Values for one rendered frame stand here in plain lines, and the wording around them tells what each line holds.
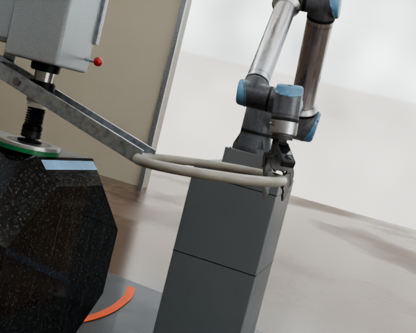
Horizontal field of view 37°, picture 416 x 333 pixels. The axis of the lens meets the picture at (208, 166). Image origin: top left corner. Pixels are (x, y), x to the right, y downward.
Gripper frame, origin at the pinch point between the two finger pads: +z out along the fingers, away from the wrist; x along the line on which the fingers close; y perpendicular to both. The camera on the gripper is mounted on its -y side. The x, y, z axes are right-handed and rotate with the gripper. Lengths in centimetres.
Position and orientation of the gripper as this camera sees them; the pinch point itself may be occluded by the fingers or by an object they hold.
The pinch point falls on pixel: (275, 196)
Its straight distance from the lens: 202.1
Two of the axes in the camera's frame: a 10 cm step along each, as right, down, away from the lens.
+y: -2.5, -0.8, 9.6
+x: -9.5, -1.4, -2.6
